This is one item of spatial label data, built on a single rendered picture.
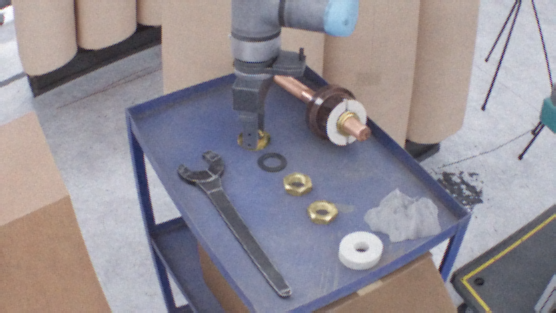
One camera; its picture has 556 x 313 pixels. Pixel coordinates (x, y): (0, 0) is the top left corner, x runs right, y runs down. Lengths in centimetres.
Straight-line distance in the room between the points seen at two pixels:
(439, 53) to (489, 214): 75
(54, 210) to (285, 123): 55
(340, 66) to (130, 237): 102
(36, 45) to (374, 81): 187
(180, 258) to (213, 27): 58
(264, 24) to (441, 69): 128
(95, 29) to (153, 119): 190
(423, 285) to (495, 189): 160
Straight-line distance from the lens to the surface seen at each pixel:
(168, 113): 128
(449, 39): 215
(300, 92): 125
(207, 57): 155
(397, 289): 102
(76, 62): 333
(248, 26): 101
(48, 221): 108
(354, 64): 184
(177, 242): 150
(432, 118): 232
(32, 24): 298
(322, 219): 101
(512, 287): 176
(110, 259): 217
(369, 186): 110
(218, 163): 111
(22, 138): 126
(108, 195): 244
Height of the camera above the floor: 159
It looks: 38 degrees down
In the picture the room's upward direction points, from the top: 2 degrees clockwise
